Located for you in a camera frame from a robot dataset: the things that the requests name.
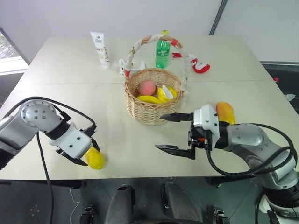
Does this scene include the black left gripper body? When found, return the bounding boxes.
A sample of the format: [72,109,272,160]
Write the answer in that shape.
[78,125,98,140]

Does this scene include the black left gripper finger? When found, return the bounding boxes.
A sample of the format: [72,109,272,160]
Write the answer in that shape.
[55,148,89,167]
[90,138,101,153]

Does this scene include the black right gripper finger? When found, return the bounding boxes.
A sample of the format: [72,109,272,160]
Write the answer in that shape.
[161,112,194,123]
[154,144,197,161]

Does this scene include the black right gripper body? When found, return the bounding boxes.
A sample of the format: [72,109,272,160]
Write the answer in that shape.
[187,112,212,151]

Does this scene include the yellow lemon toy fruit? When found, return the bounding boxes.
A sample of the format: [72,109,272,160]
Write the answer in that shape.
[84,147,105,170]

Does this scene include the orange yellow mango toy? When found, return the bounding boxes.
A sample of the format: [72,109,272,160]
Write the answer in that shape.
[215,101,237,125]

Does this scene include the pink peach toy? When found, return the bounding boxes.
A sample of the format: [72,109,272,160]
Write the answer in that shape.
[139,80,157,96]

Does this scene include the dark rounded shape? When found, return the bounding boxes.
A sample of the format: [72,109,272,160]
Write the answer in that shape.
[109,184,136,224]
[160,182,203,224]

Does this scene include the red and white plastic toy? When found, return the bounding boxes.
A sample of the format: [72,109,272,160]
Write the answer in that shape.
[190,57,211,75]

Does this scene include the green plastic soda bottle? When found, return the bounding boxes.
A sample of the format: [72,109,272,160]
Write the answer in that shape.
[155,40,170,69]

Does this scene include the white Dove lotion tube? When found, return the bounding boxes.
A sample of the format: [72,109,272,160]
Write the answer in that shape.
[90,31,112,70]

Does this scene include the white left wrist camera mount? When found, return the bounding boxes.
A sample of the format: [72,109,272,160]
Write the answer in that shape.
[48,123,93,165]

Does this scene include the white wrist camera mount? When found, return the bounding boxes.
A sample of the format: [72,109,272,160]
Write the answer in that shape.
[192,104,221,150]
[48,123,93,165]

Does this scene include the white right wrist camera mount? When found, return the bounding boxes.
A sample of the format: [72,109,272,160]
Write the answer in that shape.
[192,104,221,150]

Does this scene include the wicker basket with wrapped handle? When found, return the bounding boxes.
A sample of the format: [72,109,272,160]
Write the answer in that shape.
[123,33,190,127]

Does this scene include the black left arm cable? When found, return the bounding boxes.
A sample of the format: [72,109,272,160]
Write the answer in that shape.
[24,96,98,224]

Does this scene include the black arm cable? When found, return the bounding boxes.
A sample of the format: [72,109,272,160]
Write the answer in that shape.
[206,123,296,176]
[24,96,98,224]

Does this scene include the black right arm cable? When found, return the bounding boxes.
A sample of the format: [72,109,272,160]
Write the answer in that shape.
[206,123,296,176]

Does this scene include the thin white floor cable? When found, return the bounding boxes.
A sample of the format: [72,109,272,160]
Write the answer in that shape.
[69,186,82,211]

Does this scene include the grey wall pillar strip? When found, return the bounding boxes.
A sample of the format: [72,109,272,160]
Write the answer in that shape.
[208,0,228,36]

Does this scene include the window with grey frame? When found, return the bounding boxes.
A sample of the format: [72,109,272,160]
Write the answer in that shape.
[0,27,30,76]

